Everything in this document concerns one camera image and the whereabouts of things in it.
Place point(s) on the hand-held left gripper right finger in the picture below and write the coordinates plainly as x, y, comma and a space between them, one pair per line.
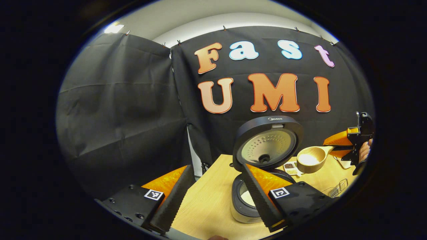
260, 200

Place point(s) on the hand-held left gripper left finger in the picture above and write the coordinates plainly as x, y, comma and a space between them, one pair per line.
173, 200

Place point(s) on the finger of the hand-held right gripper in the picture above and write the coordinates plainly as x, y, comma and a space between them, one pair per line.
345, 154
342, 138

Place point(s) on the dark grey rice cooker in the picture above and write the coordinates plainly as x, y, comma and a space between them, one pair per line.
267, 146

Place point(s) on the white divided bean dish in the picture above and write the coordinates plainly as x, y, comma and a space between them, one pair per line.
291, 166

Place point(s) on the row of black clips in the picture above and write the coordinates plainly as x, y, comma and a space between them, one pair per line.
224, 28

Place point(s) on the ceiling light panel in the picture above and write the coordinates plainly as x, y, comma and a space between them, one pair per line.
113, 28

